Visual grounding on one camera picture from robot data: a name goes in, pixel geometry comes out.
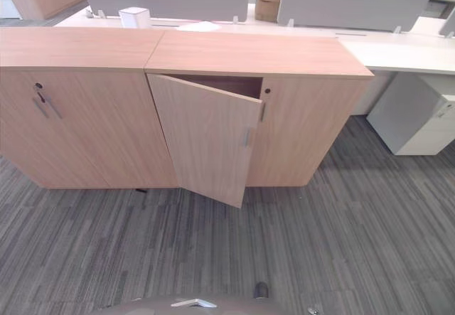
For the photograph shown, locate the wooden office cabinet with open door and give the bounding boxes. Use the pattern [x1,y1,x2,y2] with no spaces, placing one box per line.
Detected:
[143,30,375,188]

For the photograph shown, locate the white box folder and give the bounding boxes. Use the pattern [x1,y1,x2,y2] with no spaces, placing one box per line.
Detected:
[118,6,151,29]

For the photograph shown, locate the wooden office cabinet with keys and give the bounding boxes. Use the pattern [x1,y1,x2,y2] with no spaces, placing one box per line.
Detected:
[0,26,178,191]

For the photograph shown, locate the keys in cabinet lock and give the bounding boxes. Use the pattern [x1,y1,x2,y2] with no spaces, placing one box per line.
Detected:
[33,83,48,104]

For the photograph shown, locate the white office desk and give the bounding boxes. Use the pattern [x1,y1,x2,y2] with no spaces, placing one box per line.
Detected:
[53,3,455,78]

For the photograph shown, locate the wide grey desk divider panel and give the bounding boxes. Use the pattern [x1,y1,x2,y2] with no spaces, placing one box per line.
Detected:
[277,0,432,34]

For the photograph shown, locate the wooden cabinet door with handle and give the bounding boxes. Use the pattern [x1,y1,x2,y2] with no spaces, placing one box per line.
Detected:
[146,73,263,209]

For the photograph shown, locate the white drawer pedestal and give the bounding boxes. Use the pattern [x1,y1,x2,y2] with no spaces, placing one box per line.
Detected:
[366,73,455,156]

